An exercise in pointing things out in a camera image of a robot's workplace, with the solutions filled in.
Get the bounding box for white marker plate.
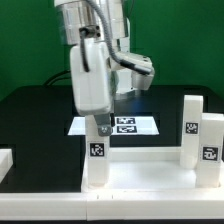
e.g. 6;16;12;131
68;116;159;136

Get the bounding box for black cables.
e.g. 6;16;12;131
44;70;73;88

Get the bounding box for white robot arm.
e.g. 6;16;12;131
54;0;155;137

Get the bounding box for white desk top tray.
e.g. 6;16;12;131
81;147;224;194

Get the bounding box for white front rail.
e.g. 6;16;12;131
0;190;224;221

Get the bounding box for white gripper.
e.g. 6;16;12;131
69;41;156;137

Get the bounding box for white left corner block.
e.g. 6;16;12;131
0;149;13;183

